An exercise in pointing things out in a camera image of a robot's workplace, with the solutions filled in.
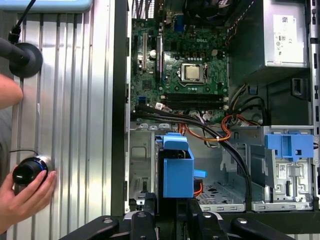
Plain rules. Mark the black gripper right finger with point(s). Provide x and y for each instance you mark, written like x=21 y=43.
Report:
x=207 y=227

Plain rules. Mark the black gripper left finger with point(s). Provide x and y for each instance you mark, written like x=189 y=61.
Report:
x=142 y=227

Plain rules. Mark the silver disk bay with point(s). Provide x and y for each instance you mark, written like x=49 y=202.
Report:
x=140 y=140

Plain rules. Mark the person's right hand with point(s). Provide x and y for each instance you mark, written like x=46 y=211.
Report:
x=22 y=202

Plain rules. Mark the grey metal drive cage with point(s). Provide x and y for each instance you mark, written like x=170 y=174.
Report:
x=275 y=128

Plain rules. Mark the black RAM slot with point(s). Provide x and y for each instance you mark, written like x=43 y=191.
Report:
x=195 y=96
x=195 y=105

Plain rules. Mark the green motherboard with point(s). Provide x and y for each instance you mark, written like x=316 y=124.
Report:
x=170 y=87

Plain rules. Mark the black PC case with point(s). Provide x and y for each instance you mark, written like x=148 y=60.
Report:
x=118 y=75

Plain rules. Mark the silver CPU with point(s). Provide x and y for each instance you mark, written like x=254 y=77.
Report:
x=193 y=73

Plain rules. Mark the CPU socket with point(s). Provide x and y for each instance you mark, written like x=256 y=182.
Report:
x=183 y=73

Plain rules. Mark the black graphics card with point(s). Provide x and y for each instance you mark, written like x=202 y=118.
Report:
x=160 y=62

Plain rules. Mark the black expansion slot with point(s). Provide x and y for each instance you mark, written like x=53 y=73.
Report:
x=136 y=55

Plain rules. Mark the white expansion slot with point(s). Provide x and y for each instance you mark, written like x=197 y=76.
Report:
x=144 y=50

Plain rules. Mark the grey power supply unit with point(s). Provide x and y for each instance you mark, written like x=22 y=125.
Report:
x=250 y=37

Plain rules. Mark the black round stand base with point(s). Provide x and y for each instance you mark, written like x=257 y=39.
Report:
x=27 y=62

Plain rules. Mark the blue VGA port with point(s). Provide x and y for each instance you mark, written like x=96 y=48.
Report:
x=180 y=23

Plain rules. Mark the black case fan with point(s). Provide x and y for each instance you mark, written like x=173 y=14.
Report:
x=200 y=12

